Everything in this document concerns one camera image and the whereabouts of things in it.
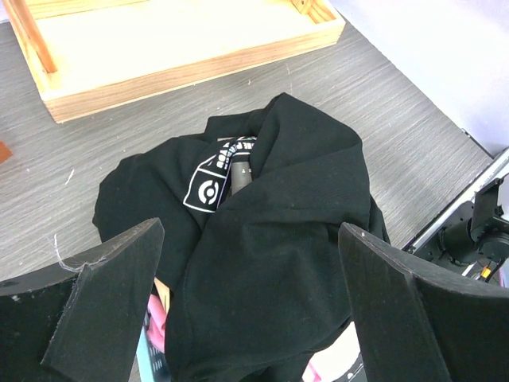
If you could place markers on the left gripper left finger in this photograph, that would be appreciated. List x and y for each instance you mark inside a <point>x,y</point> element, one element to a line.
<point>80,320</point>

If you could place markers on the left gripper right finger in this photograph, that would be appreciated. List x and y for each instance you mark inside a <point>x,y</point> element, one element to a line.
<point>416,321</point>

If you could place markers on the pink t shirt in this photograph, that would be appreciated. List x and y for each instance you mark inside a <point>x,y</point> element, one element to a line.
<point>157,320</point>

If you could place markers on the white t shirt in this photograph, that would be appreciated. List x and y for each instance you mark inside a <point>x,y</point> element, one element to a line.
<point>341,361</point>

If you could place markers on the light blue plastic basket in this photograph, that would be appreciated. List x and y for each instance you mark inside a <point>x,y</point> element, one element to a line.
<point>151,362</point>

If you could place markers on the orange wooden divider tray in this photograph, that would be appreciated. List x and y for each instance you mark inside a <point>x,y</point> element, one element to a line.
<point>5,152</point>

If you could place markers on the wooden clothes rack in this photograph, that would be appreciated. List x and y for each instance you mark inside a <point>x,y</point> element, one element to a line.
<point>89,56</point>

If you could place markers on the black mounting base plate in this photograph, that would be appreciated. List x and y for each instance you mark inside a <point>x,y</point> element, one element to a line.
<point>432,253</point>

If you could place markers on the aluminium rail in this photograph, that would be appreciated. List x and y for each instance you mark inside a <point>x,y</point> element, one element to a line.
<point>494,170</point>

